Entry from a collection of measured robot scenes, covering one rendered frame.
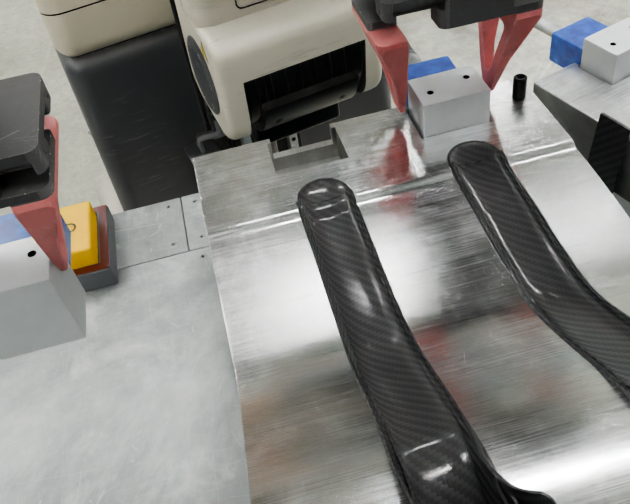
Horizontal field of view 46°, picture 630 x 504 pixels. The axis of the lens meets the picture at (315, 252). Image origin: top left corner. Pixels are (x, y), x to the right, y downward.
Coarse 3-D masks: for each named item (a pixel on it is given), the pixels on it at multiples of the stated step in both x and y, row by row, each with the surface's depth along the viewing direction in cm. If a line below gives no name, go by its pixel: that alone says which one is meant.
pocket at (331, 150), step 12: (336, 132) 56; (312, 144) 57; (324, 144) 57; (336, 144) 57; (276, 156) 56; (288, 156) 56; (300, 156) 57; (312, 156) 57; (324, 156) 57; (336, 156) 57; (276, 168) 57; (288, 168) 57; (300, 168) 57
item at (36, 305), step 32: (0, 224) 43; (64, 224) 45; (0, 256) 40; (32, 256) 40; (0, 288) 38; (32, 288) 38; (64, 288) 40; (0, 320) 40; (32, 320) 40; (64, 320) 41; (0, 352) 41
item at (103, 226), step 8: (96, 208) 63; (104, 208) 63; (104, 216) 62; (104, 224) 62; (104, 232) 61; (104, 240) 60; (104, 248) 60; (104, 256) 59; (96, 264) 58; (104, 264) 58; (80, 272) 58; (88, 272) 58
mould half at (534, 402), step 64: (384, 128) 55; (512, 128) 53; (256, 192) 51; (384, 192) 50; (448, 192) 49; (576, 192) 48; (256, 256) 48; (384, 256) 46; (448, 256) 46; (576, 256) 45; (256, 320) 44; (320, 320) 44; (448, 320) 42; (512, 320) 41; (256, 384) 41; (320, 384) 39; (448, 384) 37; (512, 384) 35; (576, 384) 34; (256, 448) 35; (320, 448) 34; (384, 448) 33; (512, 448) 31; (576, 448) 31
